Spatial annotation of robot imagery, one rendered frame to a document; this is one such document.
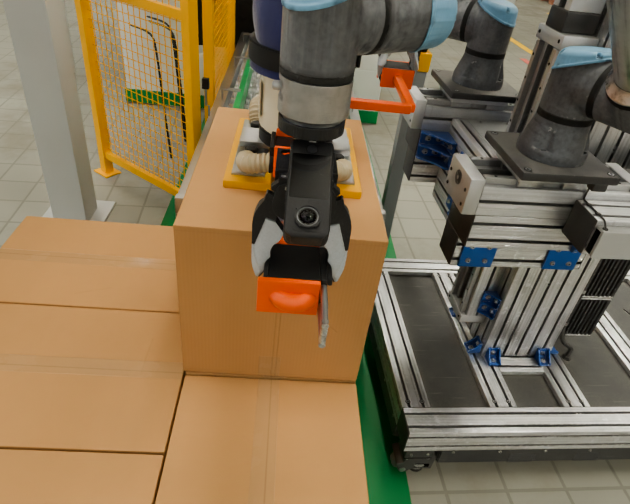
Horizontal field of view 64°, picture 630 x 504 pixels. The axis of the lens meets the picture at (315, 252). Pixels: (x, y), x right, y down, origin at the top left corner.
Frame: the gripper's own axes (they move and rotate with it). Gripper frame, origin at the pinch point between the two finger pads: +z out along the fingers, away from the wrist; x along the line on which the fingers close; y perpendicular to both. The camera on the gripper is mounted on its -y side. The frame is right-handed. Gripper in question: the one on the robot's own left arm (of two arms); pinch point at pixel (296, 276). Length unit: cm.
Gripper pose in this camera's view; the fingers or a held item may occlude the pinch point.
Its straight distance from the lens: 63.4
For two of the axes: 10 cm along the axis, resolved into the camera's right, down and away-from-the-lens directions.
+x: -10.0, -0.7, -0.7
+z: -1.0, 8.1, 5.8
